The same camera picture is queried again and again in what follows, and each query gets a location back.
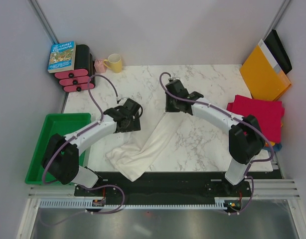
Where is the black folder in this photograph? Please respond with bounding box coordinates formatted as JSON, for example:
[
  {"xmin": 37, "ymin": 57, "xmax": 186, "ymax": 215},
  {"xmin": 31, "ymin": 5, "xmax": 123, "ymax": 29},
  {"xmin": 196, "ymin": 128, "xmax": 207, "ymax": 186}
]
[{"xmin": 264, "ymin": 29, "xmax": 292, "ymax": 74}]

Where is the blue folded t shirt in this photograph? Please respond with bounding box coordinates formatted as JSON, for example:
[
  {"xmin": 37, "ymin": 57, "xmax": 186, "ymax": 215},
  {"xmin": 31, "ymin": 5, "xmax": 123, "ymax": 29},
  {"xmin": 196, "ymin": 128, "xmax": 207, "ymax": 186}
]
[{"xmin": 263, "ymin": 143, "xmax": 282, "ymax": 152}]

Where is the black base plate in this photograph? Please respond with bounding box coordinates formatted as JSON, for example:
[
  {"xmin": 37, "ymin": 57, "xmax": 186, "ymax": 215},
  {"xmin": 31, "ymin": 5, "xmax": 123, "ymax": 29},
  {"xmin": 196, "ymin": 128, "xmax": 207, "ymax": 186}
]
[{"xmin": 74, "ymin": 170, "xmax": 285, "ymax": 206}]

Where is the yellow mug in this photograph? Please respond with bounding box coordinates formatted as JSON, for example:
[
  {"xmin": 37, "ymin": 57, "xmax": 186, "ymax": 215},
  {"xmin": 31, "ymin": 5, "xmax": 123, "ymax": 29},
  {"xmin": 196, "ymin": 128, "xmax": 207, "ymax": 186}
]
[{"xmin": 103, "ymin": 53, "xmax": 123, "ymax": 73}]

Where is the green plastic tray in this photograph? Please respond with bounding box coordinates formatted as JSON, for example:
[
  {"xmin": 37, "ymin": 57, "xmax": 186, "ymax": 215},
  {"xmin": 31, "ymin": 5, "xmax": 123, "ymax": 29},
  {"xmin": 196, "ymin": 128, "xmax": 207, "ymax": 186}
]
[{"xmin": 25, "ymin": 113, "xmax": 91, "ymax": 185}]

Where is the white t shirt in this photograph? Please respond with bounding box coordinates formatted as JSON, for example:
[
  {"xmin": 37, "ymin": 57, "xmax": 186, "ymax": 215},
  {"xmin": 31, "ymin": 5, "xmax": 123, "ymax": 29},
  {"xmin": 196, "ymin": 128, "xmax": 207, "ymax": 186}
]
[{"xmin": 106, "ymin": 101, "xmax": 187, "ymax": 182}]

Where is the orange folded t shirt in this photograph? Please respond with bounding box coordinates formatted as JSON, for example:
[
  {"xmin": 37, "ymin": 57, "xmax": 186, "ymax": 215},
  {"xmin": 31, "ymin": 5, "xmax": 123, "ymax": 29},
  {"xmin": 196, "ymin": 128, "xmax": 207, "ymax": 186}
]
[{"xmin": 264, "ymin": 121, "xmax": 284, "ymax": 148}]

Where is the white cable duct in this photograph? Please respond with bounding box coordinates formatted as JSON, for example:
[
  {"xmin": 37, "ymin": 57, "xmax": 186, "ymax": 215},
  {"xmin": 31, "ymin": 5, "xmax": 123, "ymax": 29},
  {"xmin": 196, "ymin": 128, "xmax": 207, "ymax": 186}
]
[{"xmin": 38, "ymin": 198, "xmax": 228, "ymax": 210}]

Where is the black pink drawer organizer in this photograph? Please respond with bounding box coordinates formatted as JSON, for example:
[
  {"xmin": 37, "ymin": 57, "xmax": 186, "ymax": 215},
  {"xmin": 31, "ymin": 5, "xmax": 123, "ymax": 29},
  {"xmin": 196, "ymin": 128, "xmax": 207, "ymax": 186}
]
[{"xmin": 54, "ymin": 44, "xmax": 96, "ymax": 93}]

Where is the red folded t shirt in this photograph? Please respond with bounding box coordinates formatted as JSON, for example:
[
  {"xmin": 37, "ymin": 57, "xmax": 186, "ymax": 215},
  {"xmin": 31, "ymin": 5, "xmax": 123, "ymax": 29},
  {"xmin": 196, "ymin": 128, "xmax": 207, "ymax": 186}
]
[{"xmin": 226, "ymin": 95, "xmax": 285, "ymax": 143}]

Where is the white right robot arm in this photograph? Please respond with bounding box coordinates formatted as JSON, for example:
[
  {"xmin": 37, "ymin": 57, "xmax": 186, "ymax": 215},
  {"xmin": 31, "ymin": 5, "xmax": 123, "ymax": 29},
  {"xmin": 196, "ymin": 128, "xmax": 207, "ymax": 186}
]
[{"xmin": 165, "ymin": 78, "xmax": 265, "ymax": 196}]

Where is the small pink container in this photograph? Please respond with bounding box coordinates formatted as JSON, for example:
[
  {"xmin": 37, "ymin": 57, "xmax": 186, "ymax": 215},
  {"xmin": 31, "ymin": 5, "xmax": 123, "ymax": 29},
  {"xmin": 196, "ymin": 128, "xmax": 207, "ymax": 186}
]
[{"xmin": 94, "ymin": 59, "xmax": 106, "ymax": 74}]

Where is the blue treehouse book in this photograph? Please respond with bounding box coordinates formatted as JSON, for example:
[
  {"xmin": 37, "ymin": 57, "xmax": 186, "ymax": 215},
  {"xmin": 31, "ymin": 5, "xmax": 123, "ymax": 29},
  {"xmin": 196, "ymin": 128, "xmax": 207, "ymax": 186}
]
[{"xmin": 47, "ymin": 41, "xmax": 76, "ymax": 74}]

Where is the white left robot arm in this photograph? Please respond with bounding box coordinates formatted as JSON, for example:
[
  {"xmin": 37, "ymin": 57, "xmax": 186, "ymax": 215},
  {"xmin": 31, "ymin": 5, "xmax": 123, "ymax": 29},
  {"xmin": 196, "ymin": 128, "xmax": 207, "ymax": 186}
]
[{"xmin": 41, "ymin": 98, "xmax": 143, "ymax": 196}]

